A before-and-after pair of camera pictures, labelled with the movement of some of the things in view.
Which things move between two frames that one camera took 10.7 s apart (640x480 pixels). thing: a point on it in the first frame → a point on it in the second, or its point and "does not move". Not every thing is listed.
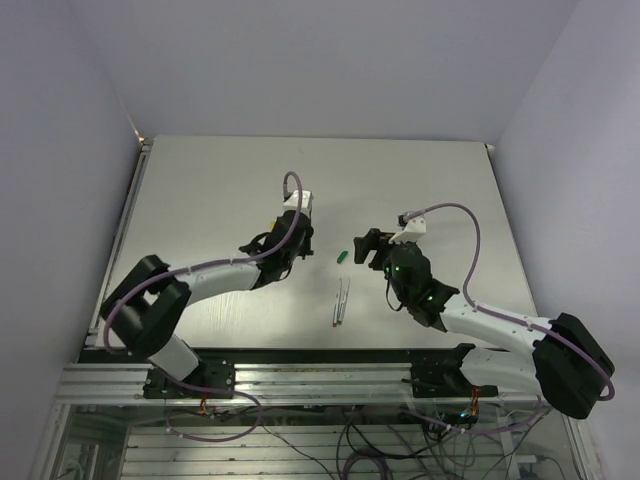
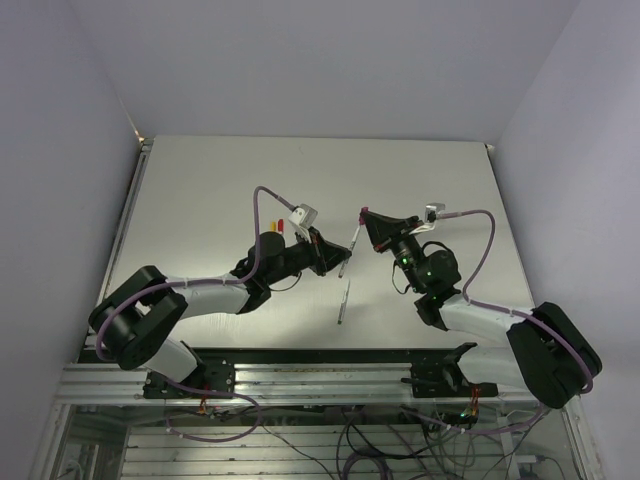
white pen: (342, 303) does not move
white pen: (334, 321) → (361, 223)
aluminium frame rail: (373, 384) does not move
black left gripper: (306, 247) → (324, 255)
